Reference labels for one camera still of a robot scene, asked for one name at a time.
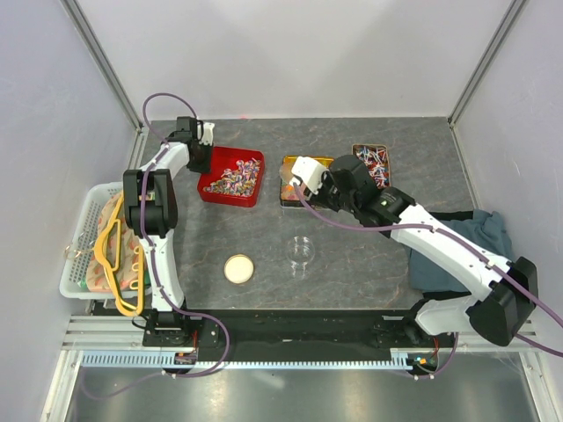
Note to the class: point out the clear glass jar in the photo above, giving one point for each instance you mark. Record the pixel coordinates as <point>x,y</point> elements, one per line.
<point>300,252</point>

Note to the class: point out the yellow clothes hanger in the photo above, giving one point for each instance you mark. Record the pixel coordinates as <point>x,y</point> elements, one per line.
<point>129,303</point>

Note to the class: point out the gold lollipop tin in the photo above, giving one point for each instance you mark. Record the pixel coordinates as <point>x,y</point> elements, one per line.
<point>376,158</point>

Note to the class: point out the red candy tray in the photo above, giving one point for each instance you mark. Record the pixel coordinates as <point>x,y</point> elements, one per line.
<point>235,177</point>

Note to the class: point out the gold gummy tin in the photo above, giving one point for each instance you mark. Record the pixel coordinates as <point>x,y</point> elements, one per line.
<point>287,196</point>

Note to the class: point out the aluminium frame rail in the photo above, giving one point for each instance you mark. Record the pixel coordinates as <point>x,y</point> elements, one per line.
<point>117,333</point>

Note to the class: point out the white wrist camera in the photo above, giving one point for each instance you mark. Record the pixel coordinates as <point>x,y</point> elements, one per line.
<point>307,175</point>
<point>207,134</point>

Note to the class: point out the white plastic basket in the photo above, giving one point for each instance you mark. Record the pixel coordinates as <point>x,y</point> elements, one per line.
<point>80,250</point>

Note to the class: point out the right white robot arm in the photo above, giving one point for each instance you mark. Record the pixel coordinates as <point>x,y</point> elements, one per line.
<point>502,292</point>

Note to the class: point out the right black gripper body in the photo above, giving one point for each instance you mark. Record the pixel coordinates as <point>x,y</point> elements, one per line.
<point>329,196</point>

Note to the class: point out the folded blue-grey cloth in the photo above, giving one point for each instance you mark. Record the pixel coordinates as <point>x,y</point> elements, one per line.
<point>498,240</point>

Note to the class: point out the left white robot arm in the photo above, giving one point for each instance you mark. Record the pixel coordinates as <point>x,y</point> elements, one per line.
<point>151,209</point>

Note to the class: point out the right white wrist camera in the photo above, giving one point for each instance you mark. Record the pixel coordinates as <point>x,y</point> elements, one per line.
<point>307,175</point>

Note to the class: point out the grey slotted cable duct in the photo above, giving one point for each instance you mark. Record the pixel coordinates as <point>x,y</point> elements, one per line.
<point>173,360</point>

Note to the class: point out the round wooden jar lid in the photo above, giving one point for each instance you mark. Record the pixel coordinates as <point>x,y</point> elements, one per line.
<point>238,269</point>

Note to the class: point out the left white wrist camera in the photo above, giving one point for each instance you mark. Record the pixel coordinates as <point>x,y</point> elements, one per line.
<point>207,134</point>

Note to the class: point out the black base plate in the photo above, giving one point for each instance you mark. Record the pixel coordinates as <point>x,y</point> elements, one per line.
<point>288,334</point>

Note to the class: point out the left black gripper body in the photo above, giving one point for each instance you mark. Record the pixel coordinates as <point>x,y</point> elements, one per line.
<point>201,163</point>

